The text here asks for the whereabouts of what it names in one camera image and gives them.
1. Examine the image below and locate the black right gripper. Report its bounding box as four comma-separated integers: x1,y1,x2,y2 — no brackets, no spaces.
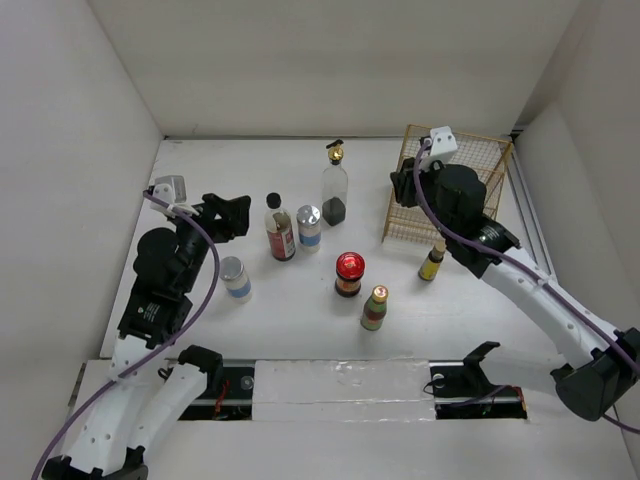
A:
390,153,455,239

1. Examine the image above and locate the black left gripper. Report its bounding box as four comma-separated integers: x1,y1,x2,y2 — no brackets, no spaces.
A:
168,192,249,292

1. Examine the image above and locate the dark sauce bottle black cap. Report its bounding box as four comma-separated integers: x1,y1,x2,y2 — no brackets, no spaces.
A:
263,192,297,263

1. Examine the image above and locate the tall clear dispenser bottle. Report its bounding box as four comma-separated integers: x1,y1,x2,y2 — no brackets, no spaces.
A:
321,139,348,226

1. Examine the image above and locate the spice jar silver lid blue label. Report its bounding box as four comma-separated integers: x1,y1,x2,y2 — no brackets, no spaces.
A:
220,256,252,303

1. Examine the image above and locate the red lid sauce jar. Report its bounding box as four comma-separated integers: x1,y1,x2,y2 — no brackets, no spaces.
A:
334,252,366,298

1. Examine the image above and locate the green red sauce bottle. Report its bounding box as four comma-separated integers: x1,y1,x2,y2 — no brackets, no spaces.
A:
360,285,389,331

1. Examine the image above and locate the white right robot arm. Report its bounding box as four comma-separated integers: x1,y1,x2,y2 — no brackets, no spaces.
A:
390,158,639,421

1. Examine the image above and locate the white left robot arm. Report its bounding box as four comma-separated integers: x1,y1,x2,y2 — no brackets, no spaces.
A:
32,188,251,479

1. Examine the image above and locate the small yellow label bottle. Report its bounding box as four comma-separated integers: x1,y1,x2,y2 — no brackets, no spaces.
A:
418,239,446,281

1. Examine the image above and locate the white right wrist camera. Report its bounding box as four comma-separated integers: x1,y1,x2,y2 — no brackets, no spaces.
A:
419,126,458,171

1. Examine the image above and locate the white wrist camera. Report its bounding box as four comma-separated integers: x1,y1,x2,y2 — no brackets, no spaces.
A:
419,126,458,171
148,175,187,207

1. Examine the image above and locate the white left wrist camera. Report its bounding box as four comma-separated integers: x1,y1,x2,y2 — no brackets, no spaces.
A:
148,175,187,207

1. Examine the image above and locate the gold wire basket rack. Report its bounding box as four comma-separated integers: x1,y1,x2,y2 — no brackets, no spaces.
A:
409,143,520,269

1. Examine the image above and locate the black mounting rail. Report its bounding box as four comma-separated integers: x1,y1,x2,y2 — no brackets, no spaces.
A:
181,360,528,423

